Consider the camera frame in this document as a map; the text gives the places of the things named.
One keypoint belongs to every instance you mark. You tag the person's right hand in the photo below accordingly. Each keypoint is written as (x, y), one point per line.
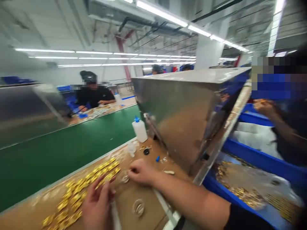
(145, 173)

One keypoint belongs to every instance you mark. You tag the person's left hand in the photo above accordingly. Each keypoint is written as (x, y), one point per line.
(96, 210)

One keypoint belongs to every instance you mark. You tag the person's right fingers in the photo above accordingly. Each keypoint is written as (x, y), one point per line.
(133, 173)

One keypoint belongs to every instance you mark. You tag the person's left fingers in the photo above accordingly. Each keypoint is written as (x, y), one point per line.
(96, 191)

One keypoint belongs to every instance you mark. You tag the person's left thumb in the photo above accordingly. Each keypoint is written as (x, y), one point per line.
(111, 191)

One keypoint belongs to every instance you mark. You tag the clear plastic piece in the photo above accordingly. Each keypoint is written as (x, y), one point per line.
(124, 177)

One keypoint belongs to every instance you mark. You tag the brown cardboard sheet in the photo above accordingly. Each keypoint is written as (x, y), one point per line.
(130, 200)

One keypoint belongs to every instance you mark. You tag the pile of gold foil pieces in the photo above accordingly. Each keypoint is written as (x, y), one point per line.
(74, 196)

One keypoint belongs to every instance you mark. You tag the small clear bottle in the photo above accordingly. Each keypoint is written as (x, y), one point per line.
(131, 149)

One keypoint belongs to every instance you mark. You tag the small black cap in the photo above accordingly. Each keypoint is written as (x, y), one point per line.
(145, 152)

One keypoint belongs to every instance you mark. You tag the small blue cap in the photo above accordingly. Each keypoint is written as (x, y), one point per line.
(157, 158)

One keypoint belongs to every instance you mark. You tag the small beige piece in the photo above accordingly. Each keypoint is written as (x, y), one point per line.
(169, 172)

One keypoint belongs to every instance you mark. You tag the white bottle with blue cap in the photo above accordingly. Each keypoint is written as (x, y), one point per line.
(139, 130)

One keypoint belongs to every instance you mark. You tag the white strip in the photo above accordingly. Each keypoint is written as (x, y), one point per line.
(168, 210)

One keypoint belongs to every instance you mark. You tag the green conveyor belt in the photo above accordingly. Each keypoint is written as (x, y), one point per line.
(60, 153)

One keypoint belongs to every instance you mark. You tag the white plastic bottle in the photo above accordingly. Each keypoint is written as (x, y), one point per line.
(118, 98)

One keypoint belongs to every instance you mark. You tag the large stainless steel box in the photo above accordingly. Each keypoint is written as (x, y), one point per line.
(182, 107)

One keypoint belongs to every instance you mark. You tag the blue bin with gold pieces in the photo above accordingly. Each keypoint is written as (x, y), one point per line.
(220, 191)

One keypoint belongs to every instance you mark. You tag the stainless steel housing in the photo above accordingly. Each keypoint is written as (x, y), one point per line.
(24, 115)

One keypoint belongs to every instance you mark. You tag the stack of blue crates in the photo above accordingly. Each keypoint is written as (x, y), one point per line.
(64, 89)

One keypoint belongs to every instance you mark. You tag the heap of gold pieces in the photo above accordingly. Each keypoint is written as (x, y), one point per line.
(242, 194)

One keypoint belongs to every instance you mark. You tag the red pipe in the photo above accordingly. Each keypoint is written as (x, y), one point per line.
(121, 55)

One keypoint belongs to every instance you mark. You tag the blue bin with white bag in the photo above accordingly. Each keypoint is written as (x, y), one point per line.
(254, 155)

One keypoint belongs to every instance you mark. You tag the row of ceiling light tubes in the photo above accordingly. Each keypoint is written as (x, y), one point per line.
(96, 53)

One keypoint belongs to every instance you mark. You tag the small blue bin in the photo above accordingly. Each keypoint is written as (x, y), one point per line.
(254, 117)

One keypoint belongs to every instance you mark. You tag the long ceiling light strip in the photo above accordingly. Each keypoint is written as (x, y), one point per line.
(192, 26)

